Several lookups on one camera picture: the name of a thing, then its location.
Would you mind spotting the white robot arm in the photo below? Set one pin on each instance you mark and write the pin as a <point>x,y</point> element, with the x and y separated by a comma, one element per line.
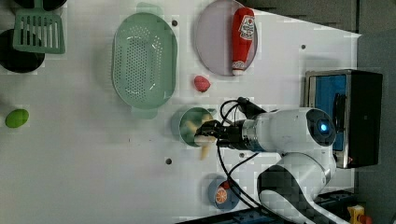
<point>303,137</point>

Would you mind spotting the black toaster oven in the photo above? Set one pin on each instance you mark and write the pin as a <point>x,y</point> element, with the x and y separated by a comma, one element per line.
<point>352,98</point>

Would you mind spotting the green spatula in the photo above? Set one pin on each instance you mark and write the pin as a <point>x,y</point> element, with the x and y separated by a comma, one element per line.
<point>37,30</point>

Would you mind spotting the green lime toy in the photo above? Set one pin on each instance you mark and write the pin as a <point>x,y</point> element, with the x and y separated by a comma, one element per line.
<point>17,118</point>

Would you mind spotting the black round pan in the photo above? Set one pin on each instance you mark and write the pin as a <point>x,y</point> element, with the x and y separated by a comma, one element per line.
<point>17,61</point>

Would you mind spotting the red green strawberry toy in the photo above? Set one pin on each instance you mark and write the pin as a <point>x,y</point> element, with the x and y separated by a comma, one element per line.
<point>201,83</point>

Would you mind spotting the grey round plate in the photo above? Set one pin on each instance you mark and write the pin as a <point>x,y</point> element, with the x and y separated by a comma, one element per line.
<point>213,37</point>

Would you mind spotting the yellow plush banana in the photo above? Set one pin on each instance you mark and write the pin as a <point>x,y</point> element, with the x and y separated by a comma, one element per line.
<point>205,142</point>

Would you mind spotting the green mug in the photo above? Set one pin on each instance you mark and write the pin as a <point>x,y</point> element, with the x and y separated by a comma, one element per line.
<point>198,115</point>

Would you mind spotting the green colander bowl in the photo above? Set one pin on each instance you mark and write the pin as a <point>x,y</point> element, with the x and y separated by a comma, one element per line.
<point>144,61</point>

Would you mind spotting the red ketchup bottle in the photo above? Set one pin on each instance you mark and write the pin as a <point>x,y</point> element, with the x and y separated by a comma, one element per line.
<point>242,37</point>

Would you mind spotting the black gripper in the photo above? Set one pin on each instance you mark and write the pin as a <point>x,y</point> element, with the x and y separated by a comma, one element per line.
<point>227,136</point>

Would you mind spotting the orange slice toy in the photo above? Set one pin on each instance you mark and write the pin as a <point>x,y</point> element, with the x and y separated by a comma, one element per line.
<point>221,195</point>

